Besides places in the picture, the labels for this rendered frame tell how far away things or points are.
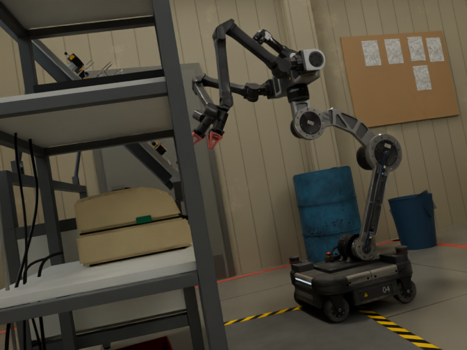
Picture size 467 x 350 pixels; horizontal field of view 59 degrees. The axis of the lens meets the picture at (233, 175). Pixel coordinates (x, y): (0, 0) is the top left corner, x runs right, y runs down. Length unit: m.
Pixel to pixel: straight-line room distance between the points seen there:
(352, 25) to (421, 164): 1.80
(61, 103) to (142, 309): 0.85
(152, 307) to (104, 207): 0.50
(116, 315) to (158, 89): 0.90
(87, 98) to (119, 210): 0.37
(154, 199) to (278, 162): 3.28
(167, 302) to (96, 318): 0.24
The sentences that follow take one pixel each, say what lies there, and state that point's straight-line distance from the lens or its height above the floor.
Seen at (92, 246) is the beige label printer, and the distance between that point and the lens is 1.16.
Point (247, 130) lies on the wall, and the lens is 4.29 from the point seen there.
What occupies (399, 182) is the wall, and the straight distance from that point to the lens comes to 5.07.
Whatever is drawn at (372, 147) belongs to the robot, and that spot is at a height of 0.93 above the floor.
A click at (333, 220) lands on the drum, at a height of 0.41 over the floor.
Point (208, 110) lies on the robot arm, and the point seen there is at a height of 1.23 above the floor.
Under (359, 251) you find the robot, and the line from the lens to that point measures 2.58.
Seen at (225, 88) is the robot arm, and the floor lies 1.34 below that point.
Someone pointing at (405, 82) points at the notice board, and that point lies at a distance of 5.34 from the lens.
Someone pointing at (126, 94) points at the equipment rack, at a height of 1.02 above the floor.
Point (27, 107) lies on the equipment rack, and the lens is 0.92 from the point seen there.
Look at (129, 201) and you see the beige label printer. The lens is 1.15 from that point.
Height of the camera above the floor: 0.78
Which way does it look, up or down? 3 degrees up
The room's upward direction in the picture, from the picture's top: 10 degrees counter-clockwise
